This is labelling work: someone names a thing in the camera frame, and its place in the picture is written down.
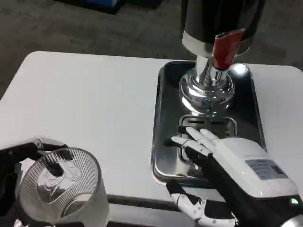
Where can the clear ribbed glass cup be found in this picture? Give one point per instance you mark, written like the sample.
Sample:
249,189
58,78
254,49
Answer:
94,198

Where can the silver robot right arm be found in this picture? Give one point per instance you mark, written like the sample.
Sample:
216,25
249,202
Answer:
296,222

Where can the white table frame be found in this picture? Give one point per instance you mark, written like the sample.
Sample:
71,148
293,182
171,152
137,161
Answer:
146,215

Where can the steel drip tray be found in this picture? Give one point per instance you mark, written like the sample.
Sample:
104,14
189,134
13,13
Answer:
165,123

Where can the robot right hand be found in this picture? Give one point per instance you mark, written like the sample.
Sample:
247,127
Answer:
236,170

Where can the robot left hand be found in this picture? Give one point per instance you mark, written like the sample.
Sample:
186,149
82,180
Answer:
9,170

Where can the black and steel drink dispenser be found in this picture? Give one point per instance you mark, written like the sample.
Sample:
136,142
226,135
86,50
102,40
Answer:
201,21

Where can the red tap lever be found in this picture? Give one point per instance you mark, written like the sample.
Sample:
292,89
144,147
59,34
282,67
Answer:
222,52

